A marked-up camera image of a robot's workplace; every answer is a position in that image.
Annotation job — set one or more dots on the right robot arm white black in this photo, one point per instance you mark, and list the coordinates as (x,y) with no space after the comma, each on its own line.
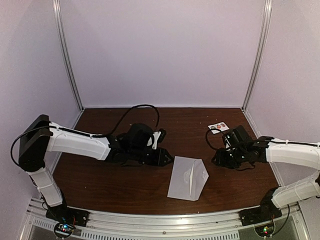
(239,147)

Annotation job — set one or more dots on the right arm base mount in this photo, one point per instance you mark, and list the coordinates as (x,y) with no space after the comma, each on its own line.
(260,214)

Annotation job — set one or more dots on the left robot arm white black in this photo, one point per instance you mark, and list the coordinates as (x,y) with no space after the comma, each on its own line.
(140,143)

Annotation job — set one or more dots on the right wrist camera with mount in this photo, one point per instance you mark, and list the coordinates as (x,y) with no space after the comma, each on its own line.
(227,140)

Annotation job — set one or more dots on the white envelope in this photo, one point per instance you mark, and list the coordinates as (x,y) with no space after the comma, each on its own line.
(188,178)

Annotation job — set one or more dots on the circuit board with leds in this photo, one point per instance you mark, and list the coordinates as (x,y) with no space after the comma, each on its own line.
(265,230)
(63,230)

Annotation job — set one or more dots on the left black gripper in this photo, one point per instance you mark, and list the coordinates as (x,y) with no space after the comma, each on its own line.
(161,153)

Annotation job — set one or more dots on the right circuit board with leds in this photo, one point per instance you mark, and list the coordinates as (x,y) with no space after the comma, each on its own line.
(265,230)

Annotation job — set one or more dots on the aluminium frame post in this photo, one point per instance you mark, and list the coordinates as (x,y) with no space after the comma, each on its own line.
(264,32)
(65,54)

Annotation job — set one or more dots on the front aluminium rail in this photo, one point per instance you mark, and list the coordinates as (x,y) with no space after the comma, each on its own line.
(221,225)

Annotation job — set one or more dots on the sticker sheet with round stickers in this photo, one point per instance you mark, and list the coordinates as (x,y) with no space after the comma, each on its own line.
(218,127)

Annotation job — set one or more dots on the right aluminium frame post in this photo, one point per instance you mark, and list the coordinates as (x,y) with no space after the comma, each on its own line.
(264,32)

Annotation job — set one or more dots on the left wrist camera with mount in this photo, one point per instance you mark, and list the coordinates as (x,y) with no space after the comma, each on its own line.
(156,138)

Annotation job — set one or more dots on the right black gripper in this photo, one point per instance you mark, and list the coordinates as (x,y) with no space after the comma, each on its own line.
(220,160)

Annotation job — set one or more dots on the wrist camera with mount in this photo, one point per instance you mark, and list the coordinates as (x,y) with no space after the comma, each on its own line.
(156,138)
(227,140)

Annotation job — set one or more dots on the left circuit board with leds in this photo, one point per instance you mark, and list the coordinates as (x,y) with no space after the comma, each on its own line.
(63,230)

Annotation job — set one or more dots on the left aluminium frame post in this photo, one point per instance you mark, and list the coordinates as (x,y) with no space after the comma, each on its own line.
(65,54)

